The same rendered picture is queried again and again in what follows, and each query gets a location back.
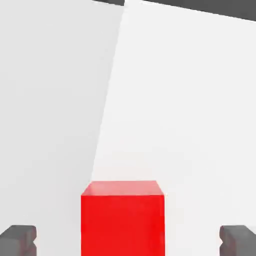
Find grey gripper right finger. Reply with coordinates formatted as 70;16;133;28
219;224;256;256

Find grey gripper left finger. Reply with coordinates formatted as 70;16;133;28
0;224;38;256

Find small red cube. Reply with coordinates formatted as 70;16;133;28
80;180;166;256

